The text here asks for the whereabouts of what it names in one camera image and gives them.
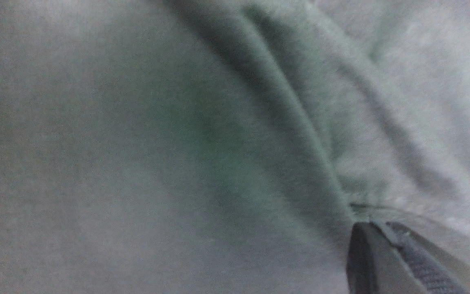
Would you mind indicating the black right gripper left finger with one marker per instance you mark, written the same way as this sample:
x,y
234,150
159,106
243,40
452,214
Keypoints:
x,y
374,266

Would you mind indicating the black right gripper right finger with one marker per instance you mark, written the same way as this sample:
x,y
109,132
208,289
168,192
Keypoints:
x,y
424,268

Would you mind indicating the dark gray long-sleeve shirt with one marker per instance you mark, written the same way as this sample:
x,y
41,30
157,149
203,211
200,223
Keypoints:
x,y
226,146

